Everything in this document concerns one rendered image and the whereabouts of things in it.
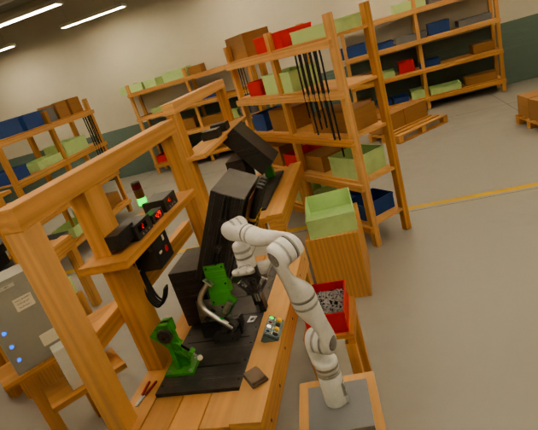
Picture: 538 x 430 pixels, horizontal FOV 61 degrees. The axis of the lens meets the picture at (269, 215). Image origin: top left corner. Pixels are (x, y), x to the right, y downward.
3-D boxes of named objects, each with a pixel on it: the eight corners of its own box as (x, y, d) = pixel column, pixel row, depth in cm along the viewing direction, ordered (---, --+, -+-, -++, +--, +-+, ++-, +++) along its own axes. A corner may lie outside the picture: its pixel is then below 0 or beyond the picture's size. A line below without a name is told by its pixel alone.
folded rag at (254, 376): (243, 378, 202) (241, 373, 201) (259, 368, 205) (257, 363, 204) (253, 390, 193) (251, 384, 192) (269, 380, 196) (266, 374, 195)
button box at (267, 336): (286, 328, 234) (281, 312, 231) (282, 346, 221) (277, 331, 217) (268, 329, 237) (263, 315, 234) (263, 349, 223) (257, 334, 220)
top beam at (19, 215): (177, 131, 294) (172, 118, 291) (22, 231, 159) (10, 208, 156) (165, 135, 297) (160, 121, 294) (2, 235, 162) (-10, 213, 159)
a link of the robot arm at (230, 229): (216, 223, 172) (235, 232, 161) (235, 213, 177) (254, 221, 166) (220, 239, 175) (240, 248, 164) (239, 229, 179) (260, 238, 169)
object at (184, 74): (272, 147, 1049) (244, 48, 973) (149, 177, 1134) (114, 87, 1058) (276, 141, 1099) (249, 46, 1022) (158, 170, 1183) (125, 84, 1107)
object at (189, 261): (231, 292, 277) (214, 243, 266) (218, 322, 250) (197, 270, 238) (204, 296, 282) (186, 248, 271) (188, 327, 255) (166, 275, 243)
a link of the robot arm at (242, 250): (249, 246, 183) (231, 257, 179) (238, 212, 178) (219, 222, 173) (259, 250, 177) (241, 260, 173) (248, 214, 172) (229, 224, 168)
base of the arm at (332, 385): (345, 387, 182) (336, 353, 176) (350, 404, 173) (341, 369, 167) (323, 393, 182) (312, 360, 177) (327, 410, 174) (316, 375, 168)
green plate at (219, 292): (237, 297, 239) (228, 259, 237) (232, 302, 231) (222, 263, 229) (218, 300, 242) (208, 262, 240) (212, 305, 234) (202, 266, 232)
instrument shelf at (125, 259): (196, 194, 276) (194, 188, 275) (129, 269, 195) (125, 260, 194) (160, 201, 283) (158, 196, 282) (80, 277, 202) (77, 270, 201)
